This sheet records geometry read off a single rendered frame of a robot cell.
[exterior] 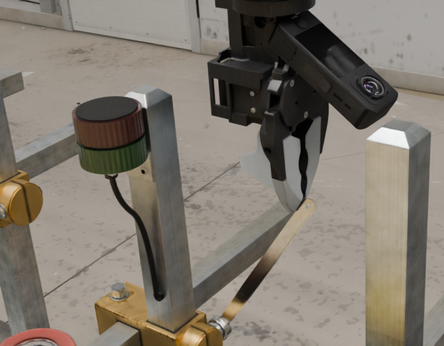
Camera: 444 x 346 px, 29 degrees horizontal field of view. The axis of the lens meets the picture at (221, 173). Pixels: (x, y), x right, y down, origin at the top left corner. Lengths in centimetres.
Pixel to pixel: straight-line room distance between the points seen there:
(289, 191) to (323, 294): 164
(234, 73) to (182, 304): 25
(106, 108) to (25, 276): 37
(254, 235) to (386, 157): 43
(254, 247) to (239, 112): 29
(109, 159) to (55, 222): 220
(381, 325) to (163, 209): 23
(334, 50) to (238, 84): 9
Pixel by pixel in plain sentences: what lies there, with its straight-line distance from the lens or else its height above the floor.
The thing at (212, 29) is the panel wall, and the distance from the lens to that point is 423.
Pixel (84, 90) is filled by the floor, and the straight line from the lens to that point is 402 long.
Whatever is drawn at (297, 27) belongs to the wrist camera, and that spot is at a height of 117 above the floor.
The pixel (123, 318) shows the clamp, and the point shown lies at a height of 87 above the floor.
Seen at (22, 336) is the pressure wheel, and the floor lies 91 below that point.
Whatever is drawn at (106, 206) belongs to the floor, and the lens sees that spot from 296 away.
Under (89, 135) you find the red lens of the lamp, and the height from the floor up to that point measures 111.
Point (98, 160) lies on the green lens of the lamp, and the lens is 73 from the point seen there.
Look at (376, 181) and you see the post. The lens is 64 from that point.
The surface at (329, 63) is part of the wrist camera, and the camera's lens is 72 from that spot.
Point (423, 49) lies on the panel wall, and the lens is 367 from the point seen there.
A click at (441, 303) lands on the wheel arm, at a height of 84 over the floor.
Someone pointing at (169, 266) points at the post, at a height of 95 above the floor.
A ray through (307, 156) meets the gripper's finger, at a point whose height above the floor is 104.
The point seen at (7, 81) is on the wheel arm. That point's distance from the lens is 135.
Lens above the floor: 140
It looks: 27 degrees down
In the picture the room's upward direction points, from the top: 5 degrees counter-clockwise
